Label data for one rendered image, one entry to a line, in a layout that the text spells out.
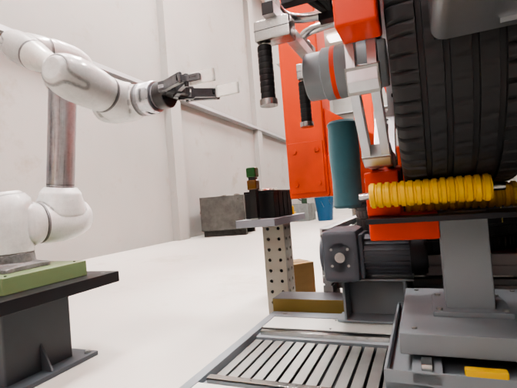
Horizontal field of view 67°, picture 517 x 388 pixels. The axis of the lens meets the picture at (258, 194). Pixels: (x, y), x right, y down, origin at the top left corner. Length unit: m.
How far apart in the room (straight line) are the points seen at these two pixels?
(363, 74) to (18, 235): 1.21
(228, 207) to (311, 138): 5.07
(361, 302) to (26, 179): 3.94
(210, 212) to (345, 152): 5.59
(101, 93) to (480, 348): 1.02
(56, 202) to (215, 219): 5.13
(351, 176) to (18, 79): 4.26
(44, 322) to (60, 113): 0.75
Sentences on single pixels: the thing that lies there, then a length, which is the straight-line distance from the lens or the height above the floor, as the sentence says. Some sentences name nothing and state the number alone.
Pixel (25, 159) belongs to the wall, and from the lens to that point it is 4.80.
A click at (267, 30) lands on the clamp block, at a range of 0.99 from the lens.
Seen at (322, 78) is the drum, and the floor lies 0.82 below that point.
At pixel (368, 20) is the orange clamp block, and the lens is 0.76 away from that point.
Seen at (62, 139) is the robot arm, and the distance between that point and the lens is 1.66.
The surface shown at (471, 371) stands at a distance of 0.87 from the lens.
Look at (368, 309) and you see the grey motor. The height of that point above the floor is 0.10.
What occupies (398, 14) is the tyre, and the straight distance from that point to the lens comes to 0.79.
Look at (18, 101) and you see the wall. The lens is 4.90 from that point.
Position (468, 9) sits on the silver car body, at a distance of 0.61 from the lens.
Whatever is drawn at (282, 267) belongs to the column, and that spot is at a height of 0.22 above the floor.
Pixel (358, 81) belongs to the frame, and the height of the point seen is 0.74.
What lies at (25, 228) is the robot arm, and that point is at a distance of 1.56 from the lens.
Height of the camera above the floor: 0.52
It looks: 1 degrees up
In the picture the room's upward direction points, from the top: 5 degrees counter-clockwise
